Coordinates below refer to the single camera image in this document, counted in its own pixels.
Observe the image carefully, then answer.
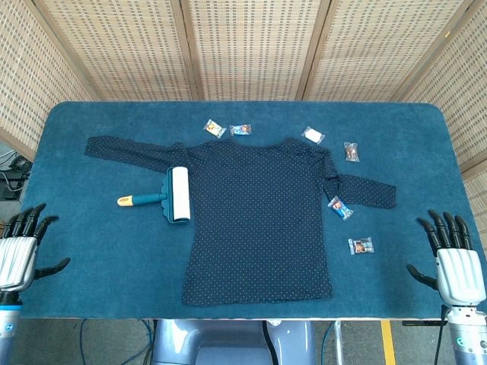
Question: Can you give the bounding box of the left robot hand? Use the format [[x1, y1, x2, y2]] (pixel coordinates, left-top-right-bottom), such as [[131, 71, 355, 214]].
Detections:
[[0, 203, 72, 294]]

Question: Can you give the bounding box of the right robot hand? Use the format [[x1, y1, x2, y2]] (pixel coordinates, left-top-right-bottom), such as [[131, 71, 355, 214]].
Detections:
[[406, 209, 487, 306]]

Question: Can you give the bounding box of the teal lint roller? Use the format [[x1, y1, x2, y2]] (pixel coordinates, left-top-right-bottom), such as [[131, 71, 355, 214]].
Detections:
[[116, 166, 191, 225]]

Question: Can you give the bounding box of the dark polka dot shirt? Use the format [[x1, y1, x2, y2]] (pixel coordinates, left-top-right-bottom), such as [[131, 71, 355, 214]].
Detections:
[[83, 135, 398, 307]]

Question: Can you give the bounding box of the teal carpet table cover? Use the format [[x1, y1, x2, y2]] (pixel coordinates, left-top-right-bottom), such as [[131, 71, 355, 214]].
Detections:
[[0, 100, 487, 321]]

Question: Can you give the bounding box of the dark brown snack packet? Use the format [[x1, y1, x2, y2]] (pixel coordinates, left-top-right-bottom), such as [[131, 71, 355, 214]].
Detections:
[[347, 236, 374, 256]]

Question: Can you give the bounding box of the blue orange snack packet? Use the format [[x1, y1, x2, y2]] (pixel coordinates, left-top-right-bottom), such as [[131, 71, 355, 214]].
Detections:
[[327, 195, 354, 222]]

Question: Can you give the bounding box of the clear packet brown snack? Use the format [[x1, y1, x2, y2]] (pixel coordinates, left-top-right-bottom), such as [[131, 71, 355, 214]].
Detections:
[[343, 141, 361, 163]]

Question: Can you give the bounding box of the white snack packet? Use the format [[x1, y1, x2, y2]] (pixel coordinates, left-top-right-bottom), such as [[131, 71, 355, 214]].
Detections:
[[301, 125, 326, 144]]

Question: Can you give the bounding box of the blue-grey robot torso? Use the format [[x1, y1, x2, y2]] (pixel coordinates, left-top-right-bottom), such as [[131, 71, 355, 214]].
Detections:
[[151, 319, 317, 365]]

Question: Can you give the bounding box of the yellow orange snack packet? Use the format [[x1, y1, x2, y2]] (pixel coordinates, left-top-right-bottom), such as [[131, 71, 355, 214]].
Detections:
[[203, 119, 227, 138]]

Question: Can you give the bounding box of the woven bamboo folding screen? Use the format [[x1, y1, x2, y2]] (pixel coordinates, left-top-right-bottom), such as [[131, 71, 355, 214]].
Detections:
[[0, 0, 487, 214]]

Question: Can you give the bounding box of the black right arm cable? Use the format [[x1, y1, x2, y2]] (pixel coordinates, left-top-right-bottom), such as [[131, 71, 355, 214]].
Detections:
[[432, 303, 450, 365]]

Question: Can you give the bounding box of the black equipment with cables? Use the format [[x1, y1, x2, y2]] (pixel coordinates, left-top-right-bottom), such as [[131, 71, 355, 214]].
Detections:
[[0, 150, 32, 202]]

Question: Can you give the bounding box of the blue floor cable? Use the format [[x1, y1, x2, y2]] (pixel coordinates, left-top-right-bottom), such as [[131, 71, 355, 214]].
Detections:
[[141, 319, 158, 365], [320, 321, 337, 365]]

